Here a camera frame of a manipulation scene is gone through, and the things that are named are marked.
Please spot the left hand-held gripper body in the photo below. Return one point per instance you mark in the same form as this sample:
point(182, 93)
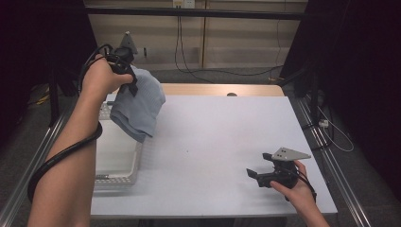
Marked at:
point(123, 58)

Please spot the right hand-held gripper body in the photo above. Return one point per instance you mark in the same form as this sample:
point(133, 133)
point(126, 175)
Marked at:
point(283, 175)

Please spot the light blue tank top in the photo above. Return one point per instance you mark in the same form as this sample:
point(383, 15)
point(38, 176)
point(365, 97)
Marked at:
point(138, 104)

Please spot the white perforated plastic basket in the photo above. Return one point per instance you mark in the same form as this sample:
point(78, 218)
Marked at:
point(116, 157)

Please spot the person's right hand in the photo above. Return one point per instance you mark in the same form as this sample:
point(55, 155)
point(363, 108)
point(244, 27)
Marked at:
point(299, 194)

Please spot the person's left hand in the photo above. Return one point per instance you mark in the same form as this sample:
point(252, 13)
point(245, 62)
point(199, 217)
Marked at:
point(101, 80)

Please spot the black metal stand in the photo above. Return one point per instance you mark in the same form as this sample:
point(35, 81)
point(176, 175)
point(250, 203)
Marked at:
point(53, 101)
point(313, 101)

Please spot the black curtain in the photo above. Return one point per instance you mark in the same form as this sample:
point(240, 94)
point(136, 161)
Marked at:
point(31, 47)
point(362, 63)

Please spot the black metal crossbar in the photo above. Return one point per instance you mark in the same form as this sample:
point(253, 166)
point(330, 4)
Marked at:
point(220, 13)

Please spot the aluminium floor rail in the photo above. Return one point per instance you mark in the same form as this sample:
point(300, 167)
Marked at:
point(55, 129)
point(340, 186)

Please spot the white wall socket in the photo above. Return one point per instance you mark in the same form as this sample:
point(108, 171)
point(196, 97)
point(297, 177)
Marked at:
point(188, 3)

